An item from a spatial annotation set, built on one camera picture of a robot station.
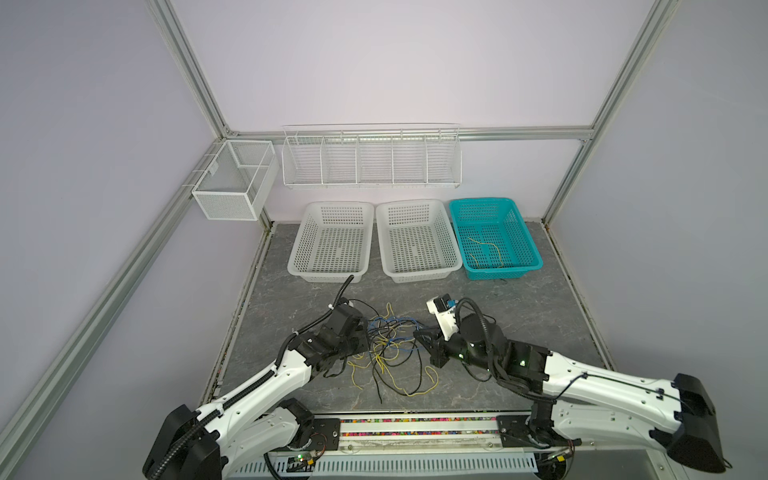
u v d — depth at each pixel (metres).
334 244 1.15
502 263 1.08
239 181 1.02
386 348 0.86
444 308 0.61
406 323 0.91
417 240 1.15
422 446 0.73
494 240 1.15
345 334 0.63
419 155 1.03
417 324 0.88
